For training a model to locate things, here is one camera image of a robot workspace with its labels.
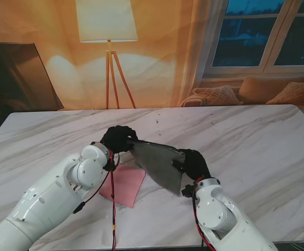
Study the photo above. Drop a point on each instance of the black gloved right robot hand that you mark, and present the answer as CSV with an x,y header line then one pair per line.
x,y
195,164

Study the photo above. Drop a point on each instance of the knitted cushion beside armrest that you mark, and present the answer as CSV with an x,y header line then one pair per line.
x,y
217,94

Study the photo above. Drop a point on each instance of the dark flat screen television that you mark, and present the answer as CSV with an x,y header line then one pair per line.
x,y
15,78

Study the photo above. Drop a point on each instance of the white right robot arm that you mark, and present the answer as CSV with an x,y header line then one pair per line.
x,y
219,214

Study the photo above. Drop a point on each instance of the cream curtain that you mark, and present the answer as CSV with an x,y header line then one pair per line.
x,y
201,52

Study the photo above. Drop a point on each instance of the knitted cushion on sofa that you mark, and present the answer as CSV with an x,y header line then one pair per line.
x,y
294,92

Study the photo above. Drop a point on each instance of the floor lamp with wooden tripod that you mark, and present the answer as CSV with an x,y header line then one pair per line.
x,y
107,23

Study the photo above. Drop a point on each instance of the grey felt storage pouch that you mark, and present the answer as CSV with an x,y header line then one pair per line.
x,y
157,162

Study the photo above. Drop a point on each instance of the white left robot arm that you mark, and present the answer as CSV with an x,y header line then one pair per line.
x,y
49,198

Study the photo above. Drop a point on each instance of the white framed window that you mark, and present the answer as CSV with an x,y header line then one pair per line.
x,y
246,39

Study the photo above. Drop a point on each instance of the tan sofa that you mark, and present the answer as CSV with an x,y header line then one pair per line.
x,y
261,89

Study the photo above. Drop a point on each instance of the pink paper document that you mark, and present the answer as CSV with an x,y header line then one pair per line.
x,y
125,187

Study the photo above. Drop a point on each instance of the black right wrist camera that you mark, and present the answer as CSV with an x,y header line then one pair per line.
x,y
188,191

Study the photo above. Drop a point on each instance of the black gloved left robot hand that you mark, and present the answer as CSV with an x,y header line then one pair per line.
x,y
117,139

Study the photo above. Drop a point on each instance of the beige cushioned armrest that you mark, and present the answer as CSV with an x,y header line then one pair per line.
x,y
188,100

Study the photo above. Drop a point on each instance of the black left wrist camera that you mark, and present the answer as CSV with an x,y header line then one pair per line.
x,y
110,166

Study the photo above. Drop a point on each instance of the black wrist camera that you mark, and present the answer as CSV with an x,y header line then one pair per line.
x,y
110,166
188,191

